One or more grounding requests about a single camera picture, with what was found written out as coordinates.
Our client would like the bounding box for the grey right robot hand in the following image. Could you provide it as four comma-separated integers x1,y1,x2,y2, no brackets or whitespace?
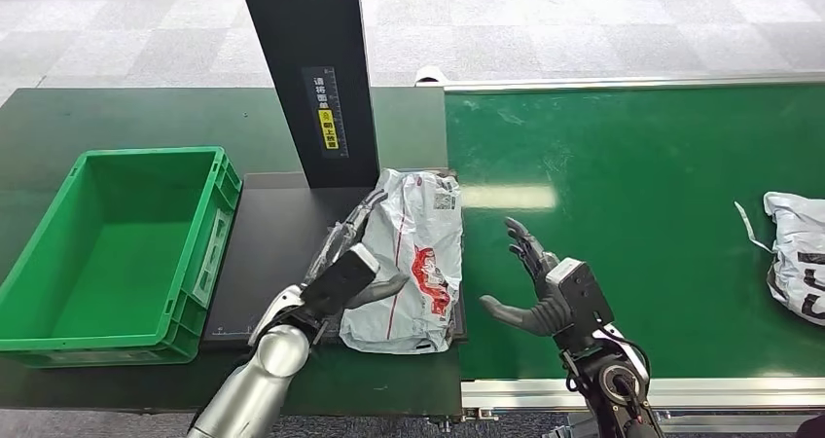
479,216,576,338

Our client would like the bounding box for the white courier bag, black print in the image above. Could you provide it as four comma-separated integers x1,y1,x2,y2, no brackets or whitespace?
735,192,825,328

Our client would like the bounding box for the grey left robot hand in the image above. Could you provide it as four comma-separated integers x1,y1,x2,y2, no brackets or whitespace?
303,188,411,311

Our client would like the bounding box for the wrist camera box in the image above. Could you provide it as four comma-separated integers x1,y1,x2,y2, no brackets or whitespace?
301,243,381,320
545,258,616,343

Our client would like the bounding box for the white courier bag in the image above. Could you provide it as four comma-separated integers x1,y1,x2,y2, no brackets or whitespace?
340,168,464,356
735,192,825,328

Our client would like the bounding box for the yellow warning sticker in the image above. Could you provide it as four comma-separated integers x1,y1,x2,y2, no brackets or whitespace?
317,107,341,151

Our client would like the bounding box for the black ruler label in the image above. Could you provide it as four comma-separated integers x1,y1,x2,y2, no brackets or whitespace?
301,65,350,160

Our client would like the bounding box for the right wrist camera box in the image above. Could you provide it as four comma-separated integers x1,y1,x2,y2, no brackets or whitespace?
545,258,616,343

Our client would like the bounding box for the green conveyor belt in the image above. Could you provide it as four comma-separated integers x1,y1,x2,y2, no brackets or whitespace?
445,83,825,382

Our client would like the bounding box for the white conveyor end cap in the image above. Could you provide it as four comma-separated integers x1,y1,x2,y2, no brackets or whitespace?
415,65,448,89

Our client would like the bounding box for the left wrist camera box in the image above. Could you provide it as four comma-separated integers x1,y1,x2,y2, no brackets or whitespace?
301,243,381,320

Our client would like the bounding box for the black inbound scanning machine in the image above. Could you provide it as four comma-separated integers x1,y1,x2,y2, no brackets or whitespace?
200,0,469,352

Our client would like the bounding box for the aluminium conveyor rail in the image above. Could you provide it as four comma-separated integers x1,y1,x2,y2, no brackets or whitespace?
460,377,825,415
415,70,825,93

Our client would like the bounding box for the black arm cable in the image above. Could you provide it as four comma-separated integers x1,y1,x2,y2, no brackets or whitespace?
599,328,654,391

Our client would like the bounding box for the green plastic crate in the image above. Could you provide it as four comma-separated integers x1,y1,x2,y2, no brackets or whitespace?
0,146,243,369

